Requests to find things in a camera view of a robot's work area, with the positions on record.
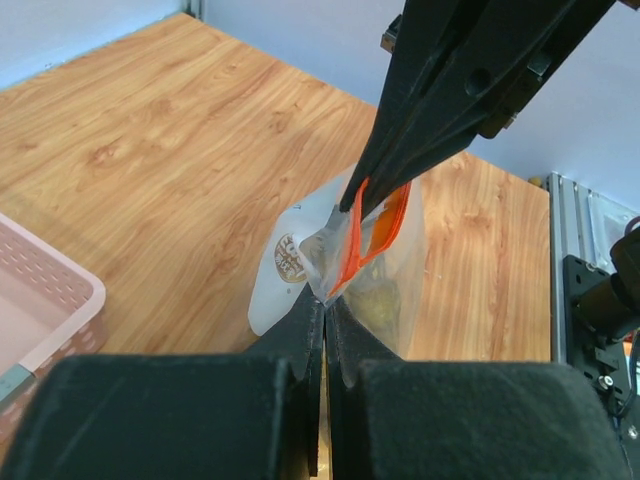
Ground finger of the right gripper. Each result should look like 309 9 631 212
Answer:
339 1 450 212
357 0 551 221

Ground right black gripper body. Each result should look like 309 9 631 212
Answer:
474 1 613 139

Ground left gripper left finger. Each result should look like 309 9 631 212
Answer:
1 288 325 479

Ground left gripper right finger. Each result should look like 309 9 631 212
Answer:
325 301 635 479

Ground clear zip bag orange seal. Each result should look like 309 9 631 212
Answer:
248 169 427 357

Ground orange fake orange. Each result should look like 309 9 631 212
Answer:
368 186 410 255

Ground pink plastic basket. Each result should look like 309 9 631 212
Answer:
1 215 107 442

